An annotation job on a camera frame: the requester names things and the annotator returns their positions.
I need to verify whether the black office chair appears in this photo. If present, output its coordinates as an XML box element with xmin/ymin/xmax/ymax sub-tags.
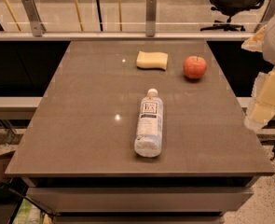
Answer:
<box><xmin>201</xmin><ymin>0</ymin><xmax>265</xmax><ymax>32</ymax></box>

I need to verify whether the grey table drawer base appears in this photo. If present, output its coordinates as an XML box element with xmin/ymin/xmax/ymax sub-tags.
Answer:
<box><xmin>28</xmin><ymin>187</ymin><xmax>253</xmax><ymax>217</ymax></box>

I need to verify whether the green white package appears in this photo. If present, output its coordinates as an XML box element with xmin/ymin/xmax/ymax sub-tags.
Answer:
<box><xmin>13</xmin><ymin>200</ymin><xmax>42</xmax><ymax>224</ymax></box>

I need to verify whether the red apple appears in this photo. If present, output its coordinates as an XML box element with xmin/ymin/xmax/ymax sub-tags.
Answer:
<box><xmin>183</xmin><ymin>56</ymin><xmax>207</xmax><ymax>79</ymax></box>

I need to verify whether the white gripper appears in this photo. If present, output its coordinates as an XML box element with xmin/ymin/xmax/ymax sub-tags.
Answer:
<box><xmin>241</xmin><ymin>15</ymin><xmax>275</xmax><ymax>131</ymax></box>

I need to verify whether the yellow sponge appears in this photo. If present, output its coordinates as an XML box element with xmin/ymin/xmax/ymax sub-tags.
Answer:
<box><xmin>136</xmin><ymin>51</ymin><xmax>168</xmax><ymax>70</ymax></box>

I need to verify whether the grey metal railing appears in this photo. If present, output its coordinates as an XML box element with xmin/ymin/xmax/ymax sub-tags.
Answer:
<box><xmin>0</xmin><ymin>0</ymin><xmax>275</xmax><ymax>40</ymax></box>

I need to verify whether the blue plastic water bottle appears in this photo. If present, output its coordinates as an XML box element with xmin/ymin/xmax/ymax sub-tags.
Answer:
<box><xmin>134</xmin><ymin>89</ymin><xmax>163</xmax><ymax>158</ymax></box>

